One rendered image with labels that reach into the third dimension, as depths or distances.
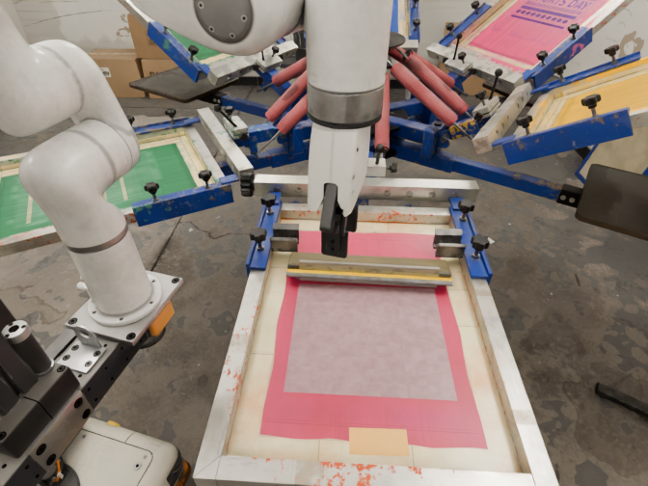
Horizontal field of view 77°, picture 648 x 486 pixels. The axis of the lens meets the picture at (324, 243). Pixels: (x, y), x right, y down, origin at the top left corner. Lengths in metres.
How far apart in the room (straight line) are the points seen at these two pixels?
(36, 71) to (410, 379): 0.79
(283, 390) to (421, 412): 0.27
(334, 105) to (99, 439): 1.52
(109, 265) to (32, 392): 0.20
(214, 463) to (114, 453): 0.94
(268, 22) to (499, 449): 0.76
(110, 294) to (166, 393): 1.35
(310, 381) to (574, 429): 1.48
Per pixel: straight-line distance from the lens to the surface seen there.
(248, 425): 0.84
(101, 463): 1.69
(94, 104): 0.70
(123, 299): 0.78
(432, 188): 1.28
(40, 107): 0.64
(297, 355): 0.91
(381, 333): 0.95
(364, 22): 0.37
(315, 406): 0.84
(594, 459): 2.13
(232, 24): 0.35
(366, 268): 1.02
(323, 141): 0.40
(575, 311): 2.62
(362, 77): 0.39
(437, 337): 0.97
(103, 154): 0.67
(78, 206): 0.66
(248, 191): 1.29
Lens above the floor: 1.70
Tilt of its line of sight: 40 degrees down
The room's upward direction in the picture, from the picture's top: straight up
